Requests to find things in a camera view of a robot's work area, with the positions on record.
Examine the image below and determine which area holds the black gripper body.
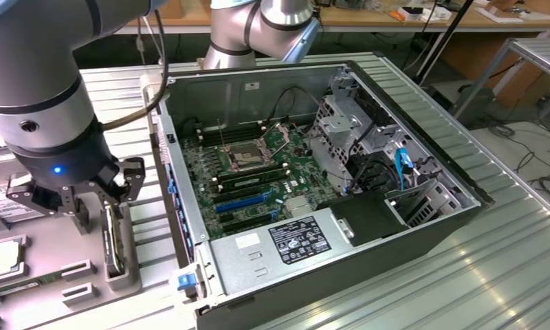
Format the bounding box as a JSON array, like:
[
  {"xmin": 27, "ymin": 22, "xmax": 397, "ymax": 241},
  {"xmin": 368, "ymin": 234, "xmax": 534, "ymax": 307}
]
[{"xmin": 9, "ymin": 120, "xmax": 122, "ymax": 194}]

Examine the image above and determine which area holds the Nvidia Quadro graphics card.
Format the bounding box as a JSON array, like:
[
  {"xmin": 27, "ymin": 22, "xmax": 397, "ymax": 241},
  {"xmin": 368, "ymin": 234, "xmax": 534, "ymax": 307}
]
[{"xmin": 101, "ymin": 201, "xmax": 126, "ymax": 276}]

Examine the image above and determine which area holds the grey parts rack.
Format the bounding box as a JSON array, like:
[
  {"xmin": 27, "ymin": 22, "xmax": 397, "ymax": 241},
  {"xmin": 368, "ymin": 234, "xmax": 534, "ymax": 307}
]
[{"xmin": 0, "ymin": 147, "xmax": 142, "ymax": 330}]

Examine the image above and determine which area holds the black RAM slot bank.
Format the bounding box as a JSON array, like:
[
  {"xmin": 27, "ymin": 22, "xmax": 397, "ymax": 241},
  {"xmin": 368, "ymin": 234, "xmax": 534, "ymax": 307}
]
[
  {"xmin": 214, "ymin": 164, "xmax": 290, "ymax": 193},
  {"xmin": 196, "ymin": 122, "xmax": 266, "ymax": 146}
]

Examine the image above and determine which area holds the thin metal locking lever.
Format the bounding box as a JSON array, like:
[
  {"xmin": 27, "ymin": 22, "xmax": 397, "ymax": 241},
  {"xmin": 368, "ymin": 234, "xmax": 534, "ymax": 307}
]
[{"xmin": 214, "ymin": 118, "xmax": 228, "ymax": 154}]

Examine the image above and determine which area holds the black expansion slot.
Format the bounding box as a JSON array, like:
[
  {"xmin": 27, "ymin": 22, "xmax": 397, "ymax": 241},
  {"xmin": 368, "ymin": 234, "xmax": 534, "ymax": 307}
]
[{"xmin": 212, "ymin": 190, "xmax": 260, "ymax": 205}]

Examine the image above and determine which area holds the green RAM stick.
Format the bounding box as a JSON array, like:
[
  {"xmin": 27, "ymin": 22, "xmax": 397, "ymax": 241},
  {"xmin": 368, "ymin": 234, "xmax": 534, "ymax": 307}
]
[
  {"xmin": 228, "ymin": 170, "xmax": 286, "ymax": 188},
  {"xmin": 0, "ymin": 276, "xmax": 43, "ymax": 296}
]

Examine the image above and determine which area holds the blue expansion slot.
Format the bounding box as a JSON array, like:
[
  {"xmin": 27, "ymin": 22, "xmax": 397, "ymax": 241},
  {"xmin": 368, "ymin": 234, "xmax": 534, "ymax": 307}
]
[{"xmin": 214, "ymin": 194, "xmax": 276, "ymax": 213}]

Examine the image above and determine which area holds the CPU socket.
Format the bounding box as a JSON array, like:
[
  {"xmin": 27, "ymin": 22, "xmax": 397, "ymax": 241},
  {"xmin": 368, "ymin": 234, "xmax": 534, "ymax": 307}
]
[{"xmin": 224, "ymin": 139, "xmax": 276, "ymax": 171}]

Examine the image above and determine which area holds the black slot with blue latch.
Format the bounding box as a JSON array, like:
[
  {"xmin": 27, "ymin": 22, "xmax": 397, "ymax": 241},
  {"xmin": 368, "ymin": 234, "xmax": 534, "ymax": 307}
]
[{"xmin": 221, "ymin": 210, "xmax": 278, "ymax": 235}]

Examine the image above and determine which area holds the metal socket cover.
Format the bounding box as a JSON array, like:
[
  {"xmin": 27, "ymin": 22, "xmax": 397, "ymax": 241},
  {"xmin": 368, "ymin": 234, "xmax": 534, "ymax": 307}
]
[{"xmin": 254, "ymin": 122, "xmax": 294, "ymax": 162}]

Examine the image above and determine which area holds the silver power supply unit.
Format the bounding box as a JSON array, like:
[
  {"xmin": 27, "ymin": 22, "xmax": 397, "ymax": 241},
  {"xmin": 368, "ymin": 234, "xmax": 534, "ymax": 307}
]
[{"xmin": 209, "ymin": 208, "xmax": 357, "ymax": 296}]

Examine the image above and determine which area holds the green Dell motherboard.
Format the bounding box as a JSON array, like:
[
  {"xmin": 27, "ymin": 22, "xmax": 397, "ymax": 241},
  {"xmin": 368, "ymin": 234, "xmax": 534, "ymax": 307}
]
[{"xmin": 178, "ymin": 120, "xmax": 345, "ymax": 241}]

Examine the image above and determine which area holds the silver chipset heatsink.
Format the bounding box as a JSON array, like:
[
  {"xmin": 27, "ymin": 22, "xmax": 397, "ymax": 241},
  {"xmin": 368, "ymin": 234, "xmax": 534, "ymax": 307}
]
[{"xmin": 285, "ymin": 197, "xmax": 312, "ymax": 213}]

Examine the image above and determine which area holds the silver perforated drive cage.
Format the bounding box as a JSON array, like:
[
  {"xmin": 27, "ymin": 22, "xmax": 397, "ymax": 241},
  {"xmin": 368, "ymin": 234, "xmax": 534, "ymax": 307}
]
[{"xmin": 309, "ymin": 94, "xmax": 413, "ymax": 173}]

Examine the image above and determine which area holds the black plastic shroud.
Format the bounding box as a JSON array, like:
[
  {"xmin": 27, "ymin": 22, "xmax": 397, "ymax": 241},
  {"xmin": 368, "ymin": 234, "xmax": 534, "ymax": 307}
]
[{"xmin": 316, "ymin": 190, "xmax": 412, "ymax": 247}]

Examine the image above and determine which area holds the open black PC case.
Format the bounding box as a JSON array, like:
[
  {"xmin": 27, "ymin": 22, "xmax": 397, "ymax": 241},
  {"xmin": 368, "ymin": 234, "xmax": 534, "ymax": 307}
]
[{"xmin": 140, "ymin": 60, "xmax": 496, "ymax": 330}]

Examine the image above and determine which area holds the silver disk bay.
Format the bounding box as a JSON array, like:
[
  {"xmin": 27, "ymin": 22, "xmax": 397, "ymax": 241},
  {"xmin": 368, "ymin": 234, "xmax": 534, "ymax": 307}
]
[{"xmin": 384, "ymin": 178, "xmax": 469, "ymax": 230}]

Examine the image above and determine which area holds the wooden desk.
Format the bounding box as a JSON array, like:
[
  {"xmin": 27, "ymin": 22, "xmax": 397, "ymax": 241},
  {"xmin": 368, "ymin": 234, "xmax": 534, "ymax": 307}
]
[{"xmin": 112, "ymin": 0, "xmax": 550, "ymax": 35}]

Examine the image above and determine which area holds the black bag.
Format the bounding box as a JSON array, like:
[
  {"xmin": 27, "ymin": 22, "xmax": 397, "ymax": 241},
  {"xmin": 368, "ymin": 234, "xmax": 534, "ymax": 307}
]
[{"xmin": 428, "ymin": 80, "xmax": 496, "ymax": 121}]

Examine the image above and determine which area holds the black stand pole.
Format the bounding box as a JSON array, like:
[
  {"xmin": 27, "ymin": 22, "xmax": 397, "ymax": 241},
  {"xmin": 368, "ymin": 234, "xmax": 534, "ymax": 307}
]
[{"xmin": 414, "ymin": 0, "xmax": 476, "ymax": 83}]

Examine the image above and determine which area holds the white paper stack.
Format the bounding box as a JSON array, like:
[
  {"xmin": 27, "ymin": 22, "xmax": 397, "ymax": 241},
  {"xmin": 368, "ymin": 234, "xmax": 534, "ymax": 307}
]
[{"xmin": 476, "ymin": 3, "xmax": 526, "ymax": 23}]

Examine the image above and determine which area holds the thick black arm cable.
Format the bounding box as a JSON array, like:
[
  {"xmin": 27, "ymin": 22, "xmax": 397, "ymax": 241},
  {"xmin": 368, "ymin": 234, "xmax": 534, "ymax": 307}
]
[{"xmin": 96, "ymin": 0, "xmax": 172, "ymax": 131}]

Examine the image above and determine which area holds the thin grey hanging cable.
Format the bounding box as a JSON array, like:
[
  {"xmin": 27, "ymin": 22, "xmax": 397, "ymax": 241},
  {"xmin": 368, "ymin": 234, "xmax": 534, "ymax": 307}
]
[{"xmin": 134, "ymin": 15, "xmax": 150, "ymax": 66}]

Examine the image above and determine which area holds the black curved wire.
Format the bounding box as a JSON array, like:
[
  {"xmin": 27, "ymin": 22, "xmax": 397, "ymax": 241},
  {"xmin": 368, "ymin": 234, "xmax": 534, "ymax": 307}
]
[{"xmin": 269, "ymin": 87, "xmax": 304, "ymax": 121}]

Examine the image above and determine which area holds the black power wire bundle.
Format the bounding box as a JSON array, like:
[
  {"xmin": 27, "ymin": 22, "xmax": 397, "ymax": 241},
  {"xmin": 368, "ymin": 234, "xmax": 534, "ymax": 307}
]
[{"xmin": 348, "ymin": 154, "xmax": 396, "ymax": 193}]

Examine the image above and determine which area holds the blue SATA wire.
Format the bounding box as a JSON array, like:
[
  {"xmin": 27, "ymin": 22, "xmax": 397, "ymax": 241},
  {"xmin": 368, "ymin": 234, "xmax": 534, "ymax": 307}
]
[{"xmin": 393, "ymin": 147, "xmax": 417, "ymax": 192}]

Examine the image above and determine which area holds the metal frame table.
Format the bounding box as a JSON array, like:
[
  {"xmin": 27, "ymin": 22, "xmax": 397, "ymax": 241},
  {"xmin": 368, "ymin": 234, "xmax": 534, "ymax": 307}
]
[{"xmin": 453, "ymin": 37, "xmax": 550, "ymax": 121}]

